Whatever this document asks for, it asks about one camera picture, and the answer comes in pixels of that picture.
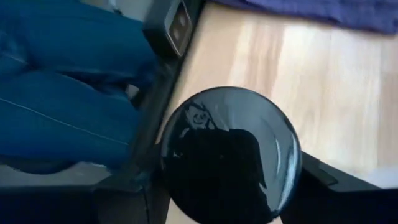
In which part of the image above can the black silver table camera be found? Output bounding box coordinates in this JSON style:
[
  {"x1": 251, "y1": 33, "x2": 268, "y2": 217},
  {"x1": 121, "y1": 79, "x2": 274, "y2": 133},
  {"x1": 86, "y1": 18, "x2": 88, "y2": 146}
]
[{"x1": 142, "y1": 0, "x2": 203, "y2": 60}]

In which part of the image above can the black aluminium table frame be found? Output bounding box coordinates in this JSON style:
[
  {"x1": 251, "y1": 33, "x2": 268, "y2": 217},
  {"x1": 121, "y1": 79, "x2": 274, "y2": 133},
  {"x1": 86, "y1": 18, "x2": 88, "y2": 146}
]
[{"x1": 102, "y1": 46, "x2": 187, "y2": 194}]

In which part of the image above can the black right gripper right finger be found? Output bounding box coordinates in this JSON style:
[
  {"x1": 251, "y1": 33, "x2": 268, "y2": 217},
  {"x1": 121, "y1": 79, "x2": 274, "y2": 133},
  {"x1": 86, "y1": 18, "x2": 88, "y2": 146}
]
[{"x1": 280, "y1": 151, "x2": 398, "y2": 224}]

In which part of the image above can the purple cloth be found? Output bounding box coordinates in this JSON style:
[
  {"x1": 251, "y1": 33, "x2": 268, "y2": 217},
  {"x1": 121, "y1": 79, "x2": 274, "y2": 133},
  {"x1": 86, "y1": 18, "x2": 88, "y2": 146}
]
[{"x1": 213, "y1": 0, "x2": 398, "y2": 35}]

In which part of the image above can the black-lid spice jar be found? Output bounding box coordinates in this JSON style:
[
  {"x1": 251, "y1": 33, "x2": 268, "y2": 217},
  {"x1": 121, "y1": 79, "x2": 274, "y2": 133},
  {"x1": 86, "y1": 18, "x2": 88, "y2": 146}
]
[{"x1": 159, "y1": 86, "x2": 303, "y2": 224}]

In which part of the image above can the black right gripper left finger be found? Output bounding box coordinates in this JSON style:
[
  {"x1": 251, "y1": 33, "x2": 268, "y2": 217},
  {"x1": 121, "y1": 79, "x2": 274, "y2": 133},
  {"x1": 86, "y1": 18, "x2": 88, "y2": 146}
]
[{"x1": 92, "y1": 182, "x2": 171, "y2": 224}]

